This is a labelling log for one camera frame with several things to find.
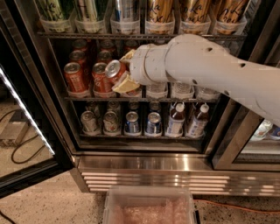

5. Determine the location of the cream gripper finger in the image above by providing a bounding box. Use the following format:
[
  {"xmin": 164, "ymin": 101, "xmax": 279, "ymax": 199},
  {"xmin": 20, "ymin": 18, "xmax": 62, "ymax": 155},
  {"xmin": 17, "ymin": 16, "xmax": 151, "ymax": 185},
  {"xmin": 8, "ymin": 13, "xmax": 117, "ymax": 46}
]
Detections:
[
  {"xmin": 119, "ymin": 49, "xmax": 136, "ymax": 65},
  {"xmin": 112, "ymin": 71, "xmax": 140, "ymax": 94}
]

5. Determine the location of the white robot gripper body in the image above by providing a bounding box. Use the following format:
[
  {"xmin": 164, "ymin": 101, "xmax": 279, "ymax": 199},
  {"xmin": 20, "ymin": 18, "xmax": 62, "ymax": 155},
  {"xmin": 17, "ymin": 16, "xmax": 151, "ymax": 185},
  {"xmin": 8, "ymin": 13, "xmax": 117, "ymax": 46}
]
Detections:
[{"xmin": 129, "ymin": 44, "xmax": 156, "ymax": 86}]

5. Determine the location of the red coke can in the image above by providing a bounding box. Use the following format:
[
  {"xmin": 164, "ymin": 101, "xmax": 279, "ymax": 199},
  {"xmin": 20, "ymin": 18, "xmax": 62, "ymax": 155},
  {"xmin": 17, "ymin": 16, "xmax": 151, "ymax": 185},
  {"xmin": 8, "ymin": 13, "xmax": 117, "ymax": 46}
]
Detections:
[
  {"xmin": 64, "ymin": 62, "xmax": 88, "ymax": 93},
  {"xmin": 97, "ymin": 51, "xmax": 113, "ymax": 64},
  {"xmin": 100, "ymin": 39, "xmax": 116, "ymax": 53},
  {"xmin": 69, "ymin": 50, "xmax": 90, "ymax": 83},
  {"xmin": 92, "ymin": 62, "xmax": 112, "ymax": 93},
  {"xmin": 105, "ymin": 59, "xmax": 126, "ymax": 84},
  {"xmin": 72, "ymin": 39, "xmax": 88, "ymax": 53},
  {"xmin": 124, "ymin": 40, "xmax": 139, "ymax": 52}
]

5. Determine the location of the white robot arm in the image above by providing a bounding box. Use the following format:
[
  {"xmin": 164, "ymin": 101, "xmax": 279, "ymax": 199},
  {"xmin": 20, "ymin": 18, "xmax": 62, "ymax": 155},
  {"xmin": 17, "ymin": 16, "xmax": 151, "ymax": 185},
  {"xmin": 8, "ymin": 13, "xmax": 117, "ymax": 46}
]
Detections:
[{"xmin": 113, "ymin": 34, "xmax": 280, "ymax": 126}]

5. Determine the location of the clear water bottle front middle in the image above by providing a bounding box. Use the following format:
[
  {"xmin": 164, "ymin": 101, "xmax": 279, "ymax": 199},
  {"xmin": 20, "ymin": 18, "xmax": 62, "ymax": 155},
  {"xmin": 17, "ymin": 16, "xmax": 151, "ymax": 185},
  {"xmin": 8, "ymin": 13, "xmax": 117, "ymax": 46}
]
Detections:
[{"xmin": 171, "ymin": 82, "xmax": 194, "ymax": 100}]

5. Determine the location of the clear water bottle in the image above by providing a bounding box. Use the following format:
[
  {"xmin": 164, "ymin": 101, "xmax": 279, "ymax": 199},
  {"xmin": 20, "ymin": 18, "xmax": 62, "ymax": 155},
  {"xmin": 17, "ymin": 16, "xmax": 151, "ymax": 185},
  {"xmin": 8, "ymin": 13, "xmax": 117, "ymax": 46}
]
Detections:
[
  {"xmin": 171, "ymin": 82, "xmax": 194, "ymax": 100},
  {"xmin": 146, "ymin": 83, "xmax": 168, "ymax": 99},
  {"xmin": 195, "ymin": 87, "xmax": 220, "ymax": 101}
]

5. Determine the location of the silver blue tall can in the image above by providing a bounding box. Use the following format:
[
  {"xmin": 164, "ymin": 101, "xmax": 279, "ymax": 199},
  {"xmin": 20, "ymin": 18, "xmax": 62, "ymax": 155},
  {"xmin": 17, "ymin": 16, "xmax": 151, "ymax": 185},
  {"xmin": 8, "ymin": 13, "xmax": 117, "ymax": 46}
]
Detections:
[{"xmin": 115, "ymin": 0, "xmax": 140, "ymax": 22}]

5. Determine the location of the blue can bottom left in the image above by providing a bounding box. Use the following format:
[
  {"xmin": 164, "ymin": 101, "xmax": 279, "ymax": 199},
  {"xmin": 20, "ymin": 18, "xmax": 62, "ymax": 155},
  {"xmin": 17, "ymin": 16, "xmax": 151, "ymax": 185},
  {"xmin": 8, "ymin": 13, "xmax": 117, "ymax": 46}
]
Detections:
[{"xmin": 125, "ymin": 111, "xmax": 141, "ymax": 135}]

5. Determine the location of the blue can bottom right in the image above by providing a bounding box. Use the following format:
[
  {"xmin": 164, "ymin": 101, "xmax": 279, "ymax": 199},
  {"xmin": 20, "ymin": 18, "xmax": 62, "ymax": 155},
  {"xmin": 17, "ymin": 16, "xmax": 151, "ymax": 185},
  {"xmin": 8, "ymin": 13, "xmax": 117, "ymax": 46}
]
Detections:
[{"xmin": 145, "ymin": 112, "xmax": 162, "ymax": 137}]

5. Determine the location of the gold tall can left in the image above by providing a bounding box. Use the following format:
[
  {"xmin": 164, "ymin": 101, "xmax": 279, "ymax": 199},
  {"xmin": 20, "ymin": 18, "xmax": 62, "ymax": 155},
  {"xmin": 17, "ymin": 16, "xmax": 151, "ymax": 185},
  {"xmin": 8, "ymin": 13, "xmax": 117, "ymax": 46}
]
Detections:
[{"xmin": 147, "ymin": 0, "xmax": 173, "ymax": 23}]

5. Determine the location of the gold tall can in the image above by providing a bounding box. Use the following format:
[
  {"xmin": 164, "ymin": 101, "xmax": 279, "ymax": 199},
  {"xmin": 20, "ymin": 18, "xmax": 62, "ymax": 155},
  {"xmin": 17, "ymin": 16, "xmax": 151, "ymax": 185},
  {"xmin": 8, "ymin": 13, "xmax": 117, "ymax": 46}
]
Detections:
[
  {"xmin": 179, "ymin": 0, "xmax": 211, "ymax": 24},
  {"xmin": 147, "ymin": 0, "xmax": 173, "ymax": 23},
  {"xmin": 216, "ymin": 0, "xmax": 249, "ymax": 24}
]

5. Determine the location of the silver can bottom left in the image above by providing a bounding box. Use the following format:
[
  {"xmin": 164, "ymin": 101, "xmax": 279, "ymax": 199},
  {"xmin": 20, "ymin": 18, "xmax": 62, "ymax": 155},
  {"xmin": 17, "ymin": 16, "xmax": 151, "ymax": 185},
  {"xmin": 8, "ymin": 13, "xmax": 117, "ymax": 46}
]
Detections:
[{"xmin": 80, "ymin": 111, "xmax": 99, "ymax": 136}]

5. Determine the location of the green tall can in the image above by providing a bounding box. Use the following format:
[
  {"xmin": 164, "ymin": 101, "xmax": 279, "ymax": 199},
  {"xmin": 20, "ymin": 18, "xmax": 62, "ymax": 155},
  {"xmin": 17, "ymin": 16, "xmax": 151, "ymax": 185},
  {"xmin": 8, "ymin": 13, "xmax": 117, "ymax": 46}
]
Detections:
[
  {"xmin": 36, "ymin": 0, "xmax": 74, "ymax": 22},
  {"xmin": 73, "ymin": 0, "xmax": 108, "ymax": 22}
]

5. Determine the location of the gold tall can middle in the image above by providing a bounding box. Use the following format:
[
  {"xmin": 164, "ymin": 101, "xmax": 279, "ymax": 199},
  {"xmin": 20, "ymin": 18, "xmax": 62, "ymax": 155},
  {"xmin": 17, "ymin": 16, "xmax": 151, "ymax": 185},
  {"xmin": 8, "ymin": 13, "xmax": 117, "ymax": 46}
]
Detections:
[{"xmin": 179, "ymin": 0, "xmax": 211, "ymax": 24}]

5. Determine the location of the stainless steel fridge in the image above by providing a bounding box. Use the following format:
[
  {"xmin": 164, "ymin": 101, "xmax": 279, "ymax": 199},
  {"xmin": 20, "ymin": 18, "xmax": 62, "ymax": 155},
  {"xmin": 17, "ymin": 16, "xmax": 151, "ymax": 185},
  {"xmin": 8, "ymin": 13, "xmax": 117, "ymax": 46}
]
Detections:
[{"xmin": 6, "ymin": 0, "xmax": 280, "ymax": 196}]

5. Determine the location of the green tall can top left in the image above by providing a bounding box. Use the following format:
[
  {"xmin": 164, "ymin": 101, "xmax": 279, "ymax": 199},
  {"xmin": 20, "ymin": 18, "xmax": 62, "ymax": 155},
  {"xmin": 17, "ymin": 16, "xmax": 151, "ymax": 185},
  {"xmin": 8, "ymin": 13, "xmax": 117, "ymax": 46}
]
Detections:
[{"xmin": 36, "ymin": 0, "xmax": 74, "ymax": 22}]

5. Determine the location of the gold tall can right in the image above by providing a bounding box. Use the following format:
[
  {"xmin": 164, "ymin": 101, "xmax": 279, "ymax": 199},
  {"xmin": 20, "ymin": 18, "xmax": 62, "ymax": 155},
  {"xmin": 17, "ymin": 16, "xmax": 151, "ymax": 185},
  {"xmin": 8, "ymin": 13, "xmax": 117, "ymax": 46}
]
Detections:
[{"xmin": 216, "ymin": 0, "xmax": 249, "ymax": 24}]

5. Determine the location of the open glass fridge door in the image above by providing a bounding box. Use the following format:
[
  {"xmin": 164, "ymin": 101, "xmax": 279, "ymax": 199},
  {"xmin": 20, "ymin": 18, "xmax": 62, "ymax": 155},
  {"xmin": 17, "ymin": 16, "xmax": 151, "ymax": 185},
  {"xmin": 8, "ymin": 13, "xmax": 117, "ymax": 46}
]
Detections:
[{"xmin": 0, "ymin": 0, "xmax": 73, "ymax": 198}]

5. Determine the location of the clear water bottle front left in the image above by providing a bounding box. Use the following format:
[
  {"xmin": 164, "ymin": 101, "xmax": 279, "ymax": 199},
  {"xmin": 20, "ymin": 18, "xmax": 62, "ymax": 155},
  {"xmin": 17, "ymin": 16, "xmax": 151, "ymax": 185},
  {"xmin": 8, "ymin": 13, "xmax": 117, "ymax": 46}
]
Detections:
[{"xmin": 146, "ymin": 83, "xmax": 168, "ymax": 99}]

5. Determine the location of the clear water bottle front right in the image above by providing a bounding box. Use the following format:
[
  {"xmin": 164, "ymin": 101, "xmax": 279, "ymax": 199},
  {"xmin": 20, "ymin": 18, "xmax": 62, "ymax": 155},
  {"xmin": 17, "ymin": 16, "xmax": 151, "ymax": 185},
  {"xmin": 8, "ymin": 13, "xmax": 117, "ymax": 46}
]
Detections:
[{"xmin": 195, "ymin": 87, "xmax": 220, "ymax": 101}]

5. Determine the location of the brown tea bottle left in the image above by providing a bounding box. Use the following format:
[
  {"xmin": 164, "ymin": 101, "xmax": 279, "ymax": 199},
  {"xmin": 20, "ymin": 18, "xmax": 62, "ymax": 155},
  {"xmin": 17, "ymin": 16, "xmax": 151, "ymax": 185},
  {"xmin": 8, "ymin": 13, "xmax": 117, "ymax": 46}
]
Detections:
[{"xmin": 166, "ymin": 103, "xmax": 186, "ymax": 137}]

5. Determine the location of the brown tea bottle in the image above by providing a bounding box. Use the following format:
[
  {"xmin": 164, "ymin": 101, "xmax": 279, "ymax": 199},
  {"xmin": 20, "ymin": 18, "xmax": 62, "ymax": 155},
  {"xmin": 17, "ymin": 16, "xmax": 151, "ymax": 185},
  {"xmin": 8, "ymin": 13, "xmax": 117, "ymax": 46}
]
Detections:
[
  {"xmin": 166, "ymin": 103, "xmax": 186, "ymax": 137},
  {"xmin": 186, "ymin": 103, "xmax": 209, "ymax": 138}
]

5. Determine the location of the brown tea bottle right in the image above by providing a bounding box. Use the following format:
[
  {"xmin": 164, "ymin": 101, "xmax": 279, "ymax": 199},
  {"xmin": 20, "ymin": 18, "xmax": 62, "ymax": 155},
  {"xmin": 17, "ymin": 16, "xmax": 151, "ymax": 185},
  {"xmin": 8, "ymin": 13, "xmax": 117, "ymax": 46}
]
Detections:
[{"xmin": 186, "ymin": 103, "xmax": 209, "ymax": 138}]

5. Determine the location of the clear plastic bin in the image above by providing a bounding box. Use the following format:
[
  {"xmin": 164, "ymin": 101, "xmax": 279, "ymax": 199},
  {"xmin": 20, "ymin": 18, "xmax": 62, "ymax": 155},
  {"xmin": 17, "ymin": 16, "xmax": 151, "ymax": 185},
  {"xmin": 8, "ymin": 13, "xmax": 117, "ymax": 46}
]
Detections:
[{"xmin": 102, "ymin": 185, "xmax": 198, "ymax": 224}]

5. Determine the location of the black cable on floor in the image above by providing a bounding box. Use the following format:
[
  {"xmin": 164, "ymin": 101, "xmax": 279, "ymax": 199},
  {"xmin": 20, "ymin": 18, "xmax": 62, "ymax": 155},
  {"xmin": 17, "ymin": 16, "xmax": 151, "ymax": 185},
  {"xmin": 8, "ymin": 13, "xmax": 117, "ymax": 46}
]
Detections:
[{"xmin": 0, "ymin": 108, "xmax": 47, "ymax": 165}]

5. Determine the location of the orange cable on floor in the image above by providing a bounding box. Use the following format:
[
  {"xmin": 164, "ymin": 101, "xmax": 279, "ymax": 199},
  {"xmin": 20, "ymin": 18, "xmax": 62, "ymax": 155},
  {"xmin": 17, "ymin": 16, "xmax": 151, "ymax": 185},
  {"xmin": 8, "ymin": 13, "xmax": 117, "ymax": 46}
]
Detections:
[{"xmin": 193, "ymin": 199, "xmax": 280, "ymax": 214}]

